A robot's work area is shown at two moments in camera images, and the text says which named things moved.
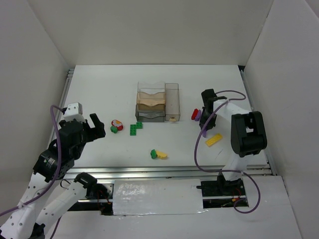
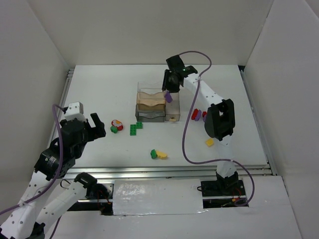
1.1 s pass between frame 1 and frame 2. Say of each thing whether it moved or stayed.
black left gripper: stayed
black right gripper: moved
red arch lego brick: stayed
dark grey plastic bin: stayed
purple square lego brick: moved
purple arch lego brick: stayed
